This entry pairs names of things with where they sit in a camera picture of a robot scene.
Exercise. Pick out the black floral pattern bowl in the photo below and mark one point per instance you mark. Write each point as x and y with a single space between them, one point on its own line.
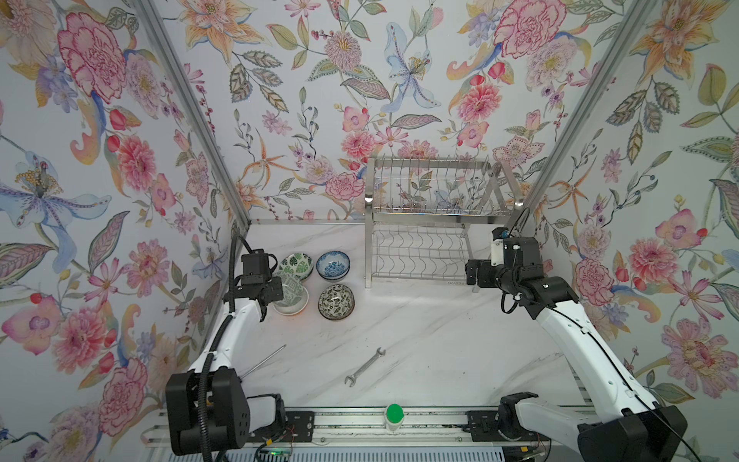
336 302

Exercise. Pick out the green emergency stop button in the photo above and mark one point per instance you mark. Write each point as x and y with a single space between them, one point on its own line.
393 417

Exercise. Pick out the orange white bowl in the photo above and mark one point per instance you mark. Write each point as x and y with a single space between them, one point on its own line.
289 310

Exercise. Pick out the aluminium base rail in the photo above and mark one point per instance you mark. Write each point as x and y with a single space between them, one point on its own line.
421 426

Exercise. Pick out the steel open-end wrench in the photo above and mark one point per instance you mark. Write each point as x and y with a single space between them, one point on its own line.
351 380

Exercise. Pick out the green geometric pattern bowl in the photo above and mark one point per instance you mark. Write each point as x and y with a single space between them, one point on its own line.
291 287

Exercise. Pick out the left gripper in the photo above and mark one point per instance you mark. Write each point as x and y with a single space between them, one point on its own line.
276 283

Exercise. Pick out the green leaf pattern bowl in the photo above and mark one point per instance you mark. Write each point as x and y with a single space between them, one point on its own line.
297 264

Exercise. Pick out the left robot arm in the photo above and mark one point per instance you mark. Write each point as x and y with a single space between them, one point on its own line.
208 412

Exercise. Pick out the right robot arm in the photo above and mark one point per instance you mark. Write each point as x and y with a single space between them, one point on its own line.
628 423

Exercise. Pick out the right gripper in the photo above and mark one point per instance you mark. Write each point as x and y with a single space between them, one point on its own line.
485 267

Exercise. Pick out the steel two-tier dish rack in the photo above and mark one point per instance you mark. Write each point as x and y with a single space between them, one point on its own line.
419 214

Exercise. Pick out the blue floral bowl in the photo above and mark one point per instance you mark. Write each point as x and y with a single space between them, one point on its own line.
333 265

